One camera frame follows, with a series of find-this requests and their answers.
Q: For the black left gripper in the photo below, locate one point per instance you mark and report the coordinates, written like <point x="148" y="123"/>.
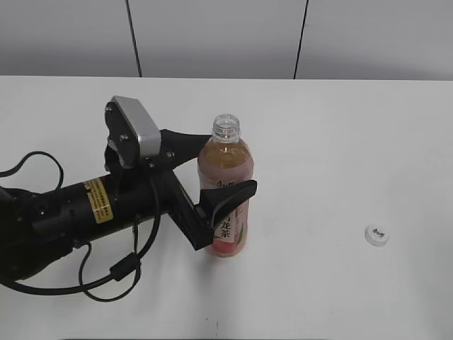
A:
<point x="150" y="189"/>

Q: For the peach oolong tea bottle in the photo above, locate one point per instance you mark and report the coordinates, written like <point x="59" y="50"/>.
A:
<point x="223" y="163"/>

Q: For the white bottle cap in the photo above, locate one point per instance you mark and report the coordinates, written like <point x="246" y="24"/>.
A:
<point x="376" y="235"/>

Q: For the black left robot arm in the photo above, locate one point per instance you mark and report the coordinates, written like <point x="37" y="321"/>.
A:
<point x="38" y="229"/>

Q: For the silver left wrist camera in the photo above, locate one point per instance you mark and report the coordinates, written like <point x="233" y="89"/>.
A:
<point x="133" y="134"/>

